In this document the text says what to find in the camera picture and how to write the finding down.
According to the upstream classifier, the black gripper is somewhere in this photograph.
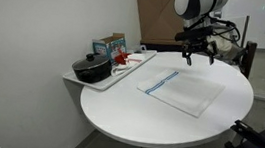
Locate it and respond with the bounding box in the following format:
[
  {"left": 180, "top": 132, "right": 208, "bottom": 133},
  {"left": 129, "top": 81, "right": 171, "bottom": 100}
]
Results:
[{"left": 178, "top": 33, "right": 220, "bottom": 69}]

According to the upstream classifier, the white towel with blue stripes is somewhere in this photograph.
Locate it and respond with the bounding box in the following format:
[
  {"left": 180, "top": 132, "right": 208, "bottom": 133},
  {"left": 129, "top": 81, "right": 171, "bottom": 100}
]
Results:
[{"left": 133, "top": 65, "right": 228, "bottom": 121}]

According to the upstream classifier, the clear plastic bag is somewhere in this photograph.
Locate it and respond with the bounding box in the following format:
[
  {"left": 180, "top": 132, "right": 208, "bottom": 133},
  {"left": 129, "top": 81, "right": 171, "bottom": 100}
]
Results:
[{"left": 208, "top": 32, "right": 250, "bottom": 64}]

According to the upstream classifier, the large brown cardboard box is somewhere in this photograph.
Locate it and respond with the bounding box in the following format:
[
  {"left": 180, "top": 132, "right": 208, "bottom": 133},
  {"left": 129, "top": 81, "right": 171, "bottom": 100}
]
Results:
[{"left": 130, "top": 0, "right": 195, "bottom": 50}]

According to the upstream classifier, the white cloth with red stripe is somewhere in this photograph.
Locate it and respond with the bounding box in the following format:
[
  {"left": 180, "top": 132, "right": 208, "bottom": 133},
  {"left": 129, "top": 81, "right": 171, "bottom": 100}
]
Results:
[{"left": 109, "top": 50, "right": 147, "bottom": 81}]

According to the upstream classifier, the red plastic item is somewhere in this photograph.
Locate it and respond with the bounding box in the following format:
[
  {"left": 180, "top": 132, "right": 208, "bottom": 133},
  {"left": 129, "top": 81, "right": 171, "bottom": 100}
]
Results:
[{"left": 113, "top": 50, "right": 133, "bottom": 67}]

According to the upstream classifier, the blue printed carton box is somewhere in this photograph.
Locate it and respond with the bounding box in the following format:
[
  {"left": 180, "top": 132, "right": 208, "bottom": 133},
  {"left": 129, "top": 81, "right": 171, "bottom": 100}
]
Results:
[{"left": 90, "top": 29, "right": 130, "bottom": 67}]

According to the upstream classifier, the white rectangular tray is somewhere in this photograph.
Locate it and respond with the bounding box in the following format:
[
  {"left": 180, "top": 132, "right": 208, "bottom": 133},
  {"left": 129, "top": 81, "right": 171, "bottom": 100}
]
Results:
[{"left": 61, "top": 39, "right": 158, "bottom": 97}]

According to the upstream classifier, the black pot with lid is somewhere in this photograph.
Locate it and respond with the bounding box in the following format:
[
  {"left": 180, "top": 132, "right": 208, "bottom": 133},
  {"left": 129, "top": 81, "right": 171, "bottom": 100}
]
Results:
[{"left": 69, "top": 50, "right": 114, "bottom": 87}]

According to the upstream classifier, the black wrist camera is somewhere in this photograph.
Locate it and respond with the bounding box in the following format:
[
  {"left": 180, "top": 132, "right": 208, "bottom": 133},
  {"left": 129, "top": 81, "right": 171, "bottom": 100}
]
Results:
[{"left": 174, "top": 22, "right": 214, "bottom": 46}]

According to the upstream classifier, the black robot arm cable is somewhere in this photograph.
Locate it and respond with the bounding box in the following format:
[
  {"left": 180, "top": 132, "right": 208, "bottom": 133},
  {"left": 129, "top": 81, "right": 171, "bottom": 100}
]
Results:
[{"left": 206, "top": 14, "right": 243, "bottom": 44}]

